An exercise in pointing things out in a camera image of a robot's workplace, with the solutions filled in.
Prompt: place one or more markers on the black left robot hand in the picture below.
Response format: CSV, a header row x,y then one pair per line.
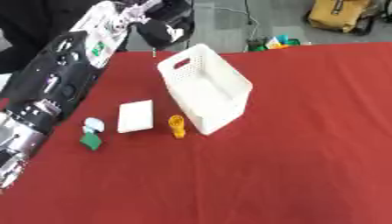
x,y
162,27

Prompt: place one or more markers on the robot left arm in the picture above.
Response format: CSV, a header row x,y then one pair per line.
x,y
56,78

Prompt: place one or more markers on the white flat rectangular box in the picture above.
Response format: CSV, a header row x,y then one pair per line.
x,y
135,116

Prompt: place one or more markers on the white perforated plastic basket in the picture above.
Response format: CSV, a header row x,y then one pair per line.
x,y
207,87

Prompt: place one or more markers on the yellow plastic toy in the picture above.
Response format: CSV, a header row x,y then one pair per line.
x,y
177,125

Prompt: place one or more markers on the pale blue round object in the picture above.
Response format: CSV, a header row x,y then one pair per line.
x,y
94,124

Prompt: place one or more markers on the person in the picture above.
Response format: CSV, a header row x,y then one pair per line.
x,y
35,26

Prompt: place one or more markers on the yellow bag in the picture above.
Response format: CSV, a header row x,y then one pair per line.
x,y
339,13

